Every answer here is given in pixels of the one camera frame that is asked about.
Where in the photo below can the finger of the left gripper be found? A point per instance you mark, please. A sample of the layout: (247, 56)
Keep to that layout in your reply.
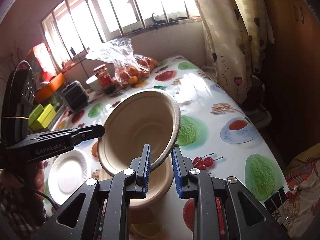
(78, 135)

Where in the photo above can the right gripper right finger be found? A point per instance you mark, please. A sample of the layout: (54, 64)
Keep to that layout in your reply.
(223, 209)

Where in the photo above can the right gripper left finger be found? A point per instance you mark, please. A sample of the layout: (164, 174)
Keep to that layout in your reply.
(100, 209)

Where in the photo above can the white paper plate front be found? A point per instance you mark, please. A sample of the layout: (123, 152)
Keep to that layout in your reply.
(67, 174)

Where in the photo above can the beige pulp bowl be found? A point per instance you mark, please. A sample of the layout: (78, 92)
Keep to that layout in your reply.
(160, 181)
(149, 116)

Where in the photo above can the person left hand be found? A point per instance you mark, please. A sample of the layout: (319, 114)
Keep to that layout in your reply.
(36, 179)

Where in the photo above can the striped grey flat box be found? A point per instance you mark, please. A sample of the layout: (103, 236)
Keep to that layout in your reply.
(58, 115)

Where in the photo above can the lime green box upper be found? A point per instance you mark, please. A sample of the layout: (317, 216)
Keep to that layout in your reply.
(35, 113)

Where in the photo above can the lime green box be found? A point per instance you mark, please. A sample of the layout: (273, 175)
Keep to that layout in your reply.
(35, 113)
(44, 119)

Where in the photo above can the lime green box lower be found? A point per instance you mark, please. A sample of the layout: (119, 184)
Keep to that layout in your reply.
(44, 119)

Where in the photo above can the grey portable fan heater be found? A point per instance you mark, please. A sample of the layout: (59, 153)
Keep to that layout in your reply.
(75, 96)

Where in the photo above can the black binder clip right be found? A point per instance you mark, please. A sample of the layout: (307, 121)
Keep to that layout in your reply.
(275, 203)

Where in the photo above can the orange storage box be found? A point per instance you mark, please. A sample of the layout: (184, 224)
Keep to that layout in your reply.
(49, 89)

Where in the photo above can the white plastic tub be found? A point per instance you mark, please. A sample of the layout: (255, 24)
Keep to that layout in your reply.
(94, 83)

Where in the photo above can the red label glass jar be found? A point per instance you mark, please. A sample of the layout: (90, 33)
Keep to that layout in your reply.
(104, 78)

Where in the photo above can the red packet on sill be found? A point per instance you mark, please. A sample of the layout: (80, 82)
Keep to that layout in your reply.
(39, 59)

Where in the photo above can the plastic bag of oranges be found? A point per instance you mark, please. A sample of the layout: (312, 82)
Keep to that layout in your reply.
(129, 68)

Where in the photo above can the floral beige curtain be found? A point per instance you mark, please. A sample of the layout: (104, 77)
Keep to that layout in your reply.
(236, 33)

